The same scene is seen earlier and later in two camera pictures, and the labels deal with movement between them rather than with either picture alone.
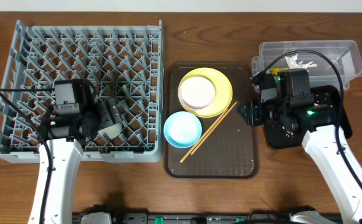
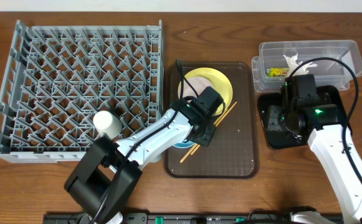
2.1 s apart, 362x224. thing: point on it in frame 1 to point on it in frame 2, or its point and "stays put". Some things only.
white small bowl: x=197 y=93 stays put
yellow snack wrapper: x=275 y=71 stays put
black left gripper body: x=106 y=113 to x=204 y=135
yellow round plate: x=223 y=95 stays put
